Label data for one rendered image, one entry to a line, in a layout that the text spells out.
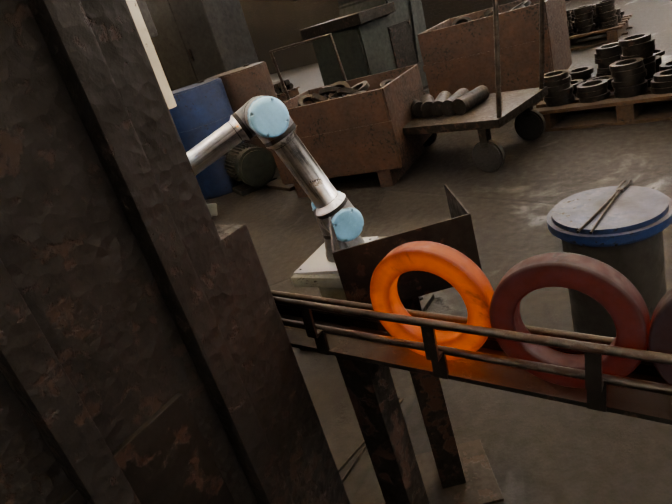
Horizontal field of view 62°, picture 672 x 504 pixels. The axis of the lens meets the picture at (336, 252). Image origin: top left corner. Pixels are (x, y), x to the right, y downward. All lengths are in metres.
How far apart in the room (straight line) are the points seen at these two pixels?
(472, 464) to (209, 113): 3.70
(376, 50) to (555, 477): 5.29
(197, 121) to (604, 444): 3.83
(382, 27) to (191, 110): 2.57
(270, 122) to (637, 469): 1.30
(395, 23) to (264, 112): 4.97
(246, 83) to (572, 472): 4.16
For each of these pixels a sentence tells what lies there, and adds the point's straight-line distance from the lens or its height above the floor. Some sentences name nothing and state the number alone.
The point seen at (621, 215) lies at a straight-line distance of 1.66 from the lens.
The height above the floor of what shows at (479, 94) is 0.39.
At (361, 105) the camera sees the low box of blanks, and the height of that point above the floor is 0.55.
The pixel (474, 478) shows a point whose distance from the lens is 1.52.
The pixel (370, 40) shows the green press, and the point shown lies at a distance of 6.23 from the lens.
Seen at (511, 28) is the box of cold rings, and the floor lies 0.61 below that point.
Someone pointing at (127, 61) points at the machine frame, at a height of 1.13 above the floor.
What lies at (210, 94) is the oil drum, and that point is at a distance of 4.71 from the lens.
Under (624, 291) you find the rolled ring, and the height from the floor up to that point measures 0.75.
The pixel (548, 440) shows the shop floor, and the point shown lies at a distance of 1.60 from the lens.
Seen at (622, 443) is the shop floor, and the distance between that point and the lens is 1.59.
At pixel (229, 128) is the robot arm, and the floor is 0.87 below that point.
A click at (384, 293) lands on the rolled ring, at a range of 0.84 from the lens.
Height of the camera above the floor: 1.12
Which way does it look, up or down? 22 degrees down
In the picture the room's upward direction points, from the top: 17 degrees counter-clockwise
